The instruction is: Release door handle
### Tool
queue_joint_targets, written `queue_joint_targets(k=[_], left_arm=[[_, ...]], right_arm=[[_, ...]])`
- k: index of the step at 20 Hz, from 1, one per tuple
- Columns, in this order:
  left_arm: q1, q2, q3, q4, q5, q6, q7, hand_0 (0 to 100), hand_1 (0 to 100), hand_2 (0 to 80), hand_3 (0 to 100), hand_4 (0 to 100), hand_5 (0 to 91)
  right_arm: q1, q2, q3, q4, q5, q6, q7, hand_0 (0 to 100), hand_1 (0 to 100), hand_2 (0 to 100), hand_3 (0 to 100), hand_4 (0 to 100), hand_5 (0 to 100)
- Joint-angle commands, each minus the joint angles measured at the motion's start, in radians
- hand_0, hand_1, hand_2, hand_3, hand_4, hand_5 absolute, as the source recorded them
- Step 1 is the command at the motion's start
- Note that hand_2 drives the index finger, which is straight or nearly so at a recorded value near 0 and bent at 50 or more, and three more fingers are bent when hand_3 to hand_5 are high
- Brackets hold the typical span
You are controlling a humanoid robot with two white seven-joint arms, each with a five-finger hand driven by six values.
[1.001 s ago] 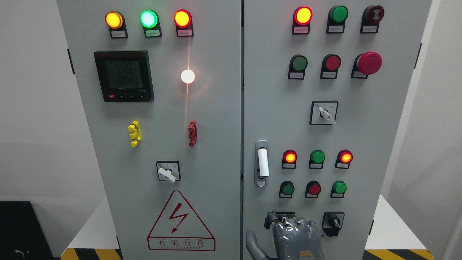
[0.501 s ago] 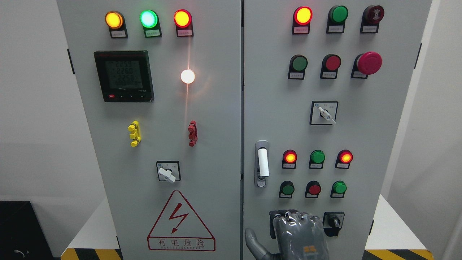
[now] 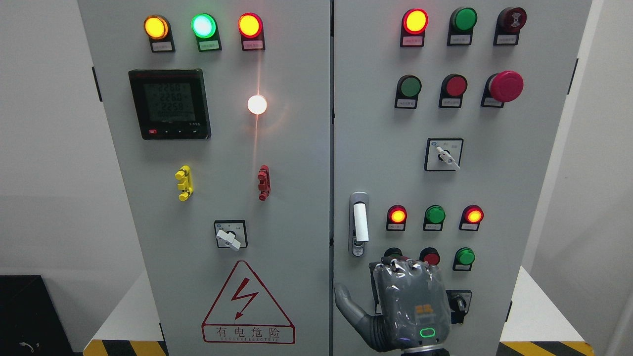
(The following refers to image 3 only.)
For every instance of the yellow indicator light top left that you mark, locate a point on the yellow indicator light top left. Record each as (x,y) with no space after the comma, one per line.
(158,30)

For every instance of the red lit indicator lower right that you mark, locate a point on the red lit indicator lower right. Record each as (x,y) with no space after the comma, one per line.
(471,218)

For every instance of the left door selector switch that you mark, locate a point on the left door selector switch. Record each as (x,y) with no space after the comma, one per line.
(231,234)

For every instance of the red mushroom emergency stop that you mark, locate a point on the red mushroom emergency stop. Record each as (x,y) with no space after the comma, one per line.
(502,88)

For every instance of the red electric hazard warning sticker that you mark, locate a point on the red electric hazard warning sticker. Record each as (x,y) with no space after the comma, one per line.
(245,311)

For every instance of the green lit indicator light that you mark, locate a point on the green lit indicator light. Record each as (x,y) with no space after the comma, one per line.
(206,30)

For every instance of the green push button second row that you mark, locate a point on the green push button second row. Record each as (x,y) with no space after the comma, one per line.
(407,91)

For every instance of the grey left cabinet door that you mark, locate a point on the grey left cabinet door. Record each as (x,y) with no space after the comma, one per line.
(288,233)

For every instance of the white lever selector switch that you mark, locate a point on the white lever selector switch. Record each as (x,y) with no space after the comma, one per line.
(443,154)

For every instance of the green button top row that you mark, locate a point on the green button top row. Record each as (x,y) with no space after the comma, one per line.
(461,24)

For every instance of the silver cabinet door handle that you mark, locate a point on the silver cabinet door handle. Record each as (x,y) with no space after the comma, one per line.
(358,226)

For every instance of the red lit indicator top right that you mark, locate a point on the red lit indicator top right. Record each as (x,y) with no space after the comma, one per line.
(414,24)

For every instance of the black digital power meter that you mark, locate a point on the black digital power meter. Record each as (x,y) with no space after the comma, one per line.
(171,104)

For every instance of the grey cabinet door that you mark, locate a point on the grey cabinet door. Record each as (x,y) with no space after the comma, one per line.
(288,233)
(381,150)

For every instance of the green push button lower left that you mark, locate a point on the green push button lower left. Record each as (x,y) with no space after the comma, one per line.
(393,252)

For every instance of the white platform with hazard stripes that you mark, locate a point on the white platform with hazard stripes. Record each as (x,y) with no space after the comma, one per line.
(535,327)

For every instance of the black knob selector switch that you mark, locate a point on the black knob selector switch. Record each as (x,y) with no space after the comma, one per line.
(459,302)

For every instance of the green indicator lower middle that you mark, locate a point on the green indicator lower middle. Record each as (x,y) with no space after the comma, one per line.
(434,218)

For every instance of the red push button lower middle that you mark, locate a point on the red push button lower middle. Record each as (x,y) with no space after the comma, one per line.
(430,255)

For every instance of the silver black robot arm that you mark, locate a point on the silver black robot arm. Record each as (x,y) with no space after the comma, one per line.
(425,352)

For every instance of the grey right cabinet door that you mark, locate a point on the grey right cabinet door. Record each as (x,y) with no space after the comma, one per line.
(381,150)

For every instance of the grey robotic right hand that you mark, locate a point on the grey robotic right hand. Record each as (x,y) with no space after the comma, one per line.
(415,311)

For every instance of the white lit indicator light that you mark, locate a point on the white lit indicator light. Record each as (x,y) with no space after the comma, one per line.
(257,104)

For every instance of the black box lower left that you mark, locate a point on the black box lower left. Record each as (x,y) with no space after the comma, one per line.
(29,324)

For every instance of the dark red buzzer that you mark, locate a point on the dark red buzzer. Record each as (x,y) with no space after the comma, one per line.
(509,23)

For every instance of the red lit indicator light left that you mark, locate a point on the red lit indicator light left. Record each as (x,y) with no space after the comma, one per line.
(250,27)

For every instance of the red push button second row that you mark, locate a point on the red push button second row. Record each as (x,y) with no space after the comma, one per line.
(452,90)

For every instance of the green indicator light lower right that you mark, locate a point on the green indicator light lower right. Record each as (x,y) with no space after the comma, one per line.
(463,259)

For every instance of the red lit indicator lower left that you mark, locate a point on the red lit indicator lower left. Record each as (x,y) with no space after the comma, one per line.
(396,218)

